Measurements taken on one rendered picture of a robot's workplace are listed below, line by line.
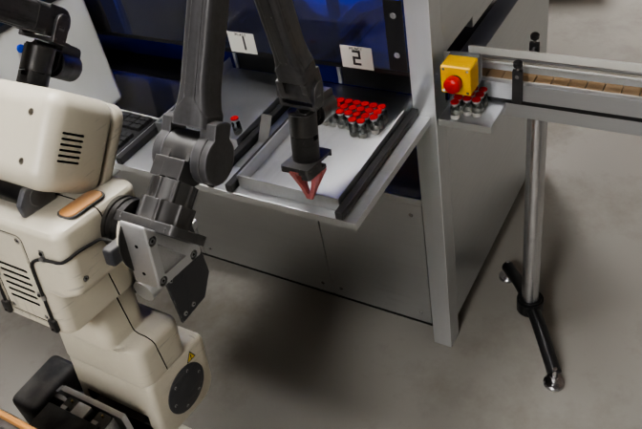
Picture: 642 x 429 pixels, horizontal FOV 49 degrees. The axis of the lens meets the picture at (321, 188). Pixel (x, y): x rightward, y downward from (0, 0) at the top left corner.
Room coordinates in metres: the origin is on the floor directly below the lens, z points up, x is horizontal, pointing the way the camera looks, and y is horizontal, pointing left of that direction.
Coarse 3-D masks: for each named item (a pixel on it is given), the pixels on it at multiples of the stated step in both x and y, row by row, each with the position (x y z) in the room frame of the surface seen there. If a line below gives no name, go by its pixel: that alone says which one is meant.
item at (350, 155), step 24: (288, 120) 1.45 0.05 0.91; (288, 144) 1.40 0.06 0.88; (336, 144) 1.36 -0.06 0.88; (360, 144) 1.34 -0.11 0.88; (264, 168) 1.33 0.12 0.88; (336, 168) 1.27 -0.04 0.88; (360, 168) 1.21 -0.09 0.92; (264, 192) 1.24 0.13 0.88; (288, 192) 1.20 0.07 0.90; (336, 192) 1.19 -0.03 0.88
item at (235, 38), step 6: (228, 36) 1.73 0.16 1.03; (234, 36) 1.72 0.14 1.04; (240, 36) 1.71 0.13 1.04; (246, 36) 1.69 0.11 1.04; (252, 36) 1.68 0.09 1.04; (234, 42) 1.72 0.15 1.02; (240, 42) 1.71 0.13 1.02; (246, 42) 1.70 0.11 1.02; (252, 42) 1.68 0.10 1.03; (234, 48) 1.72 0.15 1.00; (240, 48) 1.71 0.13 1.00; (246, 48) 1.70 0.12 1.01; (252, 48) 1.69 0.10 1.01
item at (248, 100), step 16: (224, 64) 1.82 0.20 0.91; (224, 80) 1.78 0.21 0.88; (240, 80) 1.76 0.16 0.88; (256, 80) 1.74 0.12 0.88; (272, 80) 1.72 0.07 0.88; (224, 96) 1.69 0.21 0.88; (240, 96) 1.68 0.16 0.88; (256, 96) 1.66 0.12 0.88; (272, 96) 1.64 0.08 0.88; (224, 112) 1.61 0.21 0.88; (240, 112) 1.59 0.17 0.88; (256, 112) 1.58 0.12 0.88; (160, 128) 1.57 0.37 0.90; (192, 128) 1.56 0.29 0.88
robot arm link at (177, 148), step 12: (180, 132) 0.92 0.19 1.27; (192, 132) 0.92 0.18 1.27; (168, 144) 0.91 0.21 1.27; (180, 144) 0.90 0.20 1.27; (192, 144) 0.89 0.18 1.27; (156, 156) 0.89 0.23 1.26; (168, 156) 0.89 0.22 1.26; (180, 156) 0.89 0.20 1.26; (156, 168) 0.88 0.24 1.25; (168, 168) 0.87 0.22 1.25; (180, 168) 0.86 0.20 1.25; (180, 180) 0.85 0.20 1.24; (192, 180) 0.87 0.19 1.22
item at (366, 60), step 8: (344, 48) 1.52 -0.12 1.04; (352, 48) 1.51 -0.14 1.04; (360, 48) 1.49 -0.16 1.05; (368, 48) 1.48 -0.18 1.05; (344, 56) 1.52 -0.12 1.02; (352, 56) 1.51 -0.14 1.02; (360, 56) 1.50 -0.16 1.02; (368, 56) 1.48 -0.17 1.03; (344, 64) 1.53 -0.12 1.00; (352, 64) 1.51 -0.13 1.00; (368, 64) 1.49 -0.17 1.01
